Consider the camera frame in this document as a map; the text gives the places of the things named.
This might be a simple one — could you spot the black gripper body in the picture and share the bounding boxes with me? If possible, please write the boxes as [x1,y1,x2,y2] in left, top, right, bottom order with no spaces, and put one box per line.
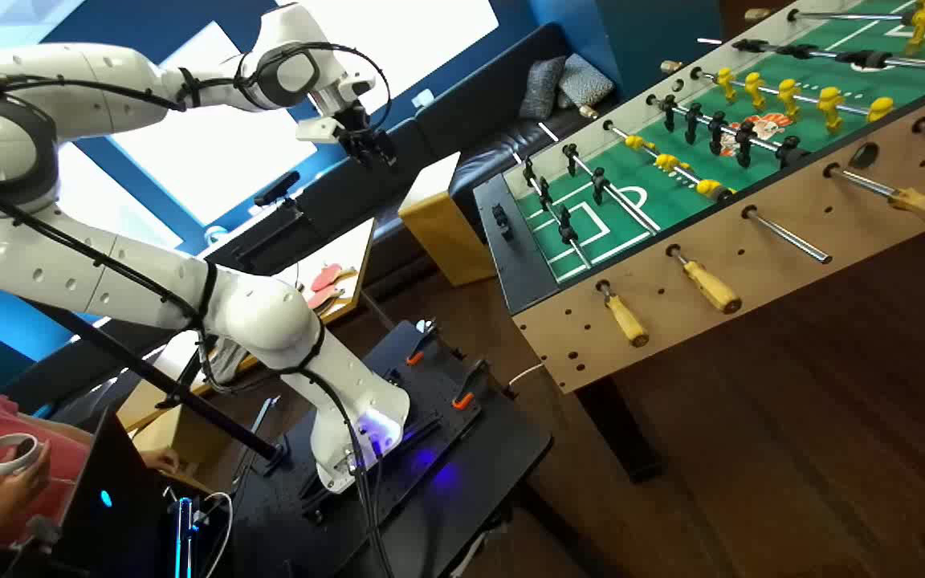
[336,102,397,167]

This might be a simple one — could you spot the black score markers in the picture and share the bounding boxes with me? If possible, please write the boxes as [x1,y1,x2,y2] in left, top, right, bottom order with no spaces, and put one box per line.
[493,203,513,245]

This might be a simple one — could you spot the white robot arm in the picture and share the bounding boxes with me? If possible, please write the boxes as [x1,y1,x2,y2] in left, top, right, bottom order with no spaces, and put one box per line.
[0,0,411,494]

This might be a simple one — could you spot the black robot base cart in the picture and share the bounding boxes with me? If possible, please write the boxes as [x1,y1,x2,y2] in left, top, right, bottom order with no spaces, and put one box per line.
[230,320,549,578]

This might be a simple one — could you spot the wooden foosball table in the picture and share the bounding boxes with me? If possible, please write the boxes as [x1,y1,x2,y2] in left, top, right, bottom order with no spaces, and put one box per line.
[480,0,925,391]

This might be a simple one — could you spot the yellow wooden box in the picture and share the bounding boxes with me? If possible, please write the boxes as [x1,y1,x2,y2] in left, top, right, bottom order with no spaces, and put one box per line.
[397,151,493,287]

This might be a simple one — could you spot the grey cushion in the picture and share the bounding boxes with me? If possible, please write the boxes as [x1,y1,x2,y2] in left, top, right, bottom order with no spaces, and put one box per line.
[518,54,564,118]

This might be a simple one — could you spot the black table leg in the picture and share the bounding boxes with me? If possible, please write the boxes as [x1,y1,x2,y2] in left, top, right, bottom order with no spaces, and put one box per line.
[579,379,662,483]

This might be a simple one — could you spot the black laptop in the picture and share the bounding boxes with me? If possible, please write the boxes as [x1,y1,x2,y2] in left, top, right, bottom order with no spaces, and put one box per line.
[53,415,165,578]

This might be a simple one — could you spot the white VR controller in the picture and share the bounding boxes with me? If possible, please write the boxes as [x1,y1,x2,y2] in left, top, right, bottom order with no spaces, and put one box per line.
[0,433,41,477]

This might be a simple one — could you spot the person in red shirt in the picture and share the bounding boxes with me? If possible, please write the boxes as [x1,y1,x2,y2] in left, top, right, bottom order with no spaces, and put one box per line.
[0,396,94,546]

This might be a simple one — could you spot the black camera pole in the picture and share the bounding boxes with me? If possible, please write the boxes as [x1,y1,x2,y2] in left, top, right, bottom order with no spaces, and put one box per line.
[23,297,294,470]

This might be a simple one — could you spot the yellow rod handle left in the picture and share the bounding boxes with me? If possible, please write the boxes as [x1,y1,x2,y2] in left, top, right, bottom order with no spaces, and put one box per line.
[598,279,650,346]

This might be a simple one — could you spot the yellow rod handle middle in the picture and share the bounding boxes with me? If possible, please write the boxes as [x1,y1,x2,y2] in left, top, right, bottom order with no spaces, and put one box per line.
[668,245,742,313]

